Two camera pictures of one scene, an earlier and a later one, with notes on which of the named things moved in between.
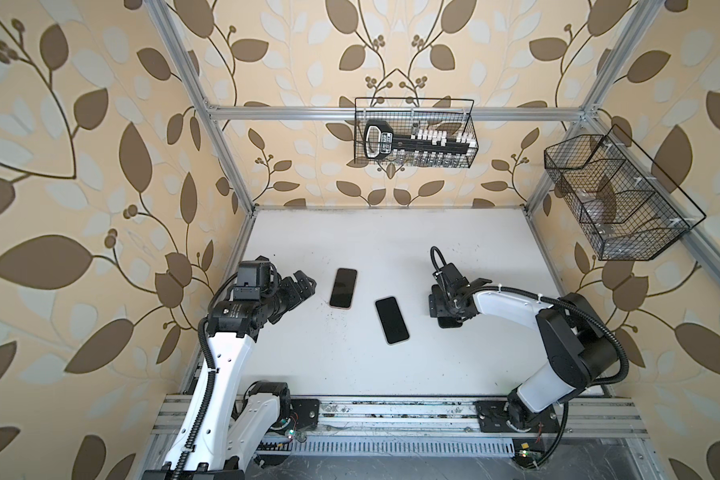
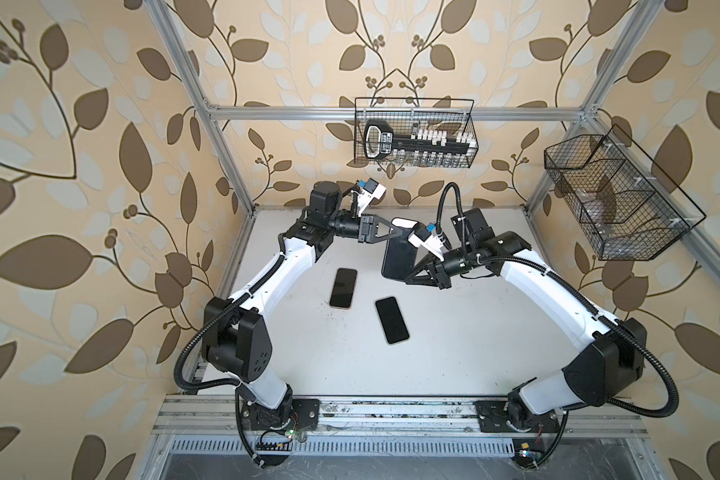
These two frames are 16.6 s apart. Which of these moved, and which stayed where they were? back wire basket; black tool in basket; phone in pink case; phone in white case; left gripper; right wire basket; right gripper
Moved: left gripper; right gripper
Stayed: back wire basket; phone in pink case; black tool in basket; right wire basket; phone in white case
